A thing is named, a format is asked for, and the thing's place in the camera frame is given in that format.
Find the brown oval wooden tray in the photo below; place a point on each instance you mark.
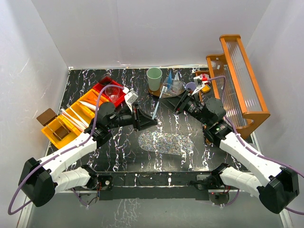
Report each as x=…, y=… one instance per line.
x=155, y=93

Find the brown square coaster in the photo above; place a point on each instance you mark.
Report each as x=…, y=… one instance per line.
x=46, y=117

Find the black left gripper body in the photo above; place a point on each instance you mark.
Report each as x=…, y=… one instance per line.
x=123, y=119

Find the purple plastic cup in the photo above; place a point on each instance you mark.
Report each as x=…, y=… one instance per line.
x=190, y=86

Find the black cup in bin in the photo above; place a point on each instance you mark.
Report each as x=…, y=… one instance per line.
x=105, y=80

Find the yellow grey sponge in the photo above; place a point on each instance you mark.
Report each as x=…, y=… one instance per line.
x=206, y=89

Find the red plastic bin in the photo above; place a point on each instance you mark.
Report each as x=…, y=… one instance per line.
x=98, y=87

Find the wood acrylic toothbrush stand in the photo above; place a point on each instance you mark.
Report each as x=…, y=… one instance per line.
x=61, y=132

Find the glittery oval mat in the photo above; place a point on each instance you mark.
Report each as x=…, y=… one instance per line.
x=167, y=143

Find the clear drinking glass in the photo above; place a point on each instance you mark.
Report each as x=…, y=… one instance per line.
x=112, y=93

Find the orange wooden tiered shelf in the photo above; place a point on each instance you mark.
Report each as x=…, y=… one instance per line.
x=234, y=82

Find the orange plastic organizer bin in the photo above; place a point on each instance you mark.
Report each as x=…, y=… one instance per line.
x=76, y=117

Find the green plastic cup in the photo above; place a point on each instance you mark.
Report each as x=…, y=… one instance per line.
x=154, y=76

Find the light blue toothbrush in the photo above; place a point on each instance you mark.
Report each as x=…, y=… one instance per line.
x=158, y=102

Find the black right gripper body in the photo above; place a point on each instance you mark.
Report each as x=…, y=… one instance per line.
x=194, y=108

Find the silver toothpaste tube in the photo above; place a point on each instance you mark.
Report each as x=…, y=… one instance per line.
x=177, y=79

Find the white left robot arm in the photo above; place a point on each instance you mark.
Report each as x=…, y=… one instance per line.
x=41, y=179

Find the blue toothpaste tube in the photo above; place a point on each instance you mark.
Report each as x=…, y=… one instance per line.
x=169, y=80

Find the red white small box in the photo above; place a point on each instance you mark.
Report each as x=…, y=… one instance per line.
x=205, y=77

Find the black front mounting rail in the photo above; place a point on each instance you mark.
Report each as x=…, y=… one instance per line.
x=197, y=185

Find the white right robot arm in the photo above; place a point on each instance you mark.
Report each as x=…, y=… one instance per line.
x=275, y=184

